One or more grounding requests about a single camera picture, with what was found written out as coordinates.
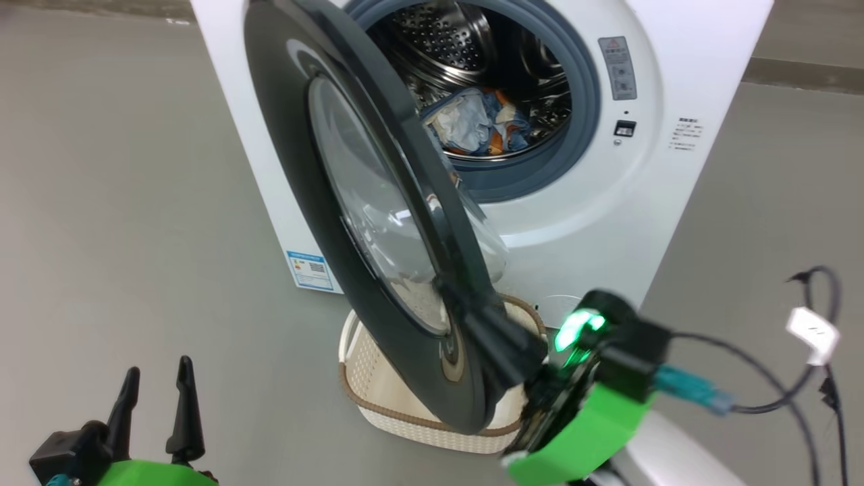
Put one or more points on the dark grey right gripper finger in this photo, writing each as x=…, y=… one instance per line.
x=499, y=344

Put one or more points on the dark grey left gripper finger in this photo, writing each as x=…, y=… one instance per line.
x=186, y=425
x=123, y=425

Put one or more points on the white washing machine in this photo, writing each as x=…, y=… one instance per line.
x=594, y=202

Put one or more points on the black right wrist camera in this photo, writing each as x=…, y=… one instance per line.
x=634, y=358

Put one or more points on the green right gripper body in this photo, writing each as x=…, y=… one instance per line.
x=580, y=432

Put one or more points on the dark round washer door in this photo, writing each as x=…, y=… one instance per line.
x=290, y=175

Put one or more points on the steel washer drum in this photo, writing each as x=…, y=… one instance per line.
x=445, y=40

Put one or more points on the blue energy label sticker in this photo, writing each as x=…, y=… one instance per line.
x=310, y=271

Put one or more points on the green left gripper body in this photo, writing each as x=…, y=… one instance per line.
x=155, y=474

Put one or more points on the grey rubber door gasket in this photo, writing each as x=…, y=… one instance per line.
x=580, y=121

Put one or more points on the cream perforated laundry basket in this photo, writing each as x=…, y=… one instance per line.
x=378, y=391

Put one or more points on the grey warning sticker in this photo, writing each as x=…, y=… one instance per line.
x=617, y=67

